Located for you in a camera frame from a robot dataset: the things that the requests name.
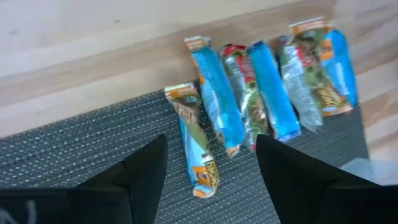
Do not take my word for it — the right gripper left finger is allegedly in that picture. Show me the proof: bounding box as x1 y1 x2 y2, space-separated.
76 134 169 224

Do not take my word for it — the dark woven table mat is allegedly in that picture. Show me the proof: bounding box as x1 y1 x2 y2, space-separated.
0 89 370 224

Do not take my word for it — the red green wrapper granola bar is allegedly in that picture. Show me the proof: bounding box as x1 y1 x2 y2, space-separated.
220 43 270 152

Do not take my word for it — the blue wrapper granola bar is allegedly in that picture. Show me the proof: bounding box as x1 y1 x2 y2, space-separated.
183 35 246 159
246 40 302 143
320 27 359 108

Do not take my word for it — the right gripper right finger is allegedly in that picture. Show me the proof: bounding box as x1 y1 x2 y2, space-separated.
255 134 379 224

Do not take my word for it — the silver red wrapper granola bar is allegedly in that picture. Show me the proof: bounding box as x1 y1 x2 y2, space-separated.
278 35 324 134

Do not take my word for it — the clear plastic bin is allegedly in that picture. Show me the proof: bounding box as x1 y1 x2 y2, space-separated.
340 157 398 187

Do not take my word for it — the green orange wrapper granola bar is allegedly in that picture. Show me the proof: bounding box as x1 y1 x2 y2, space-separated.
289 17 354 118
164 82 220 199

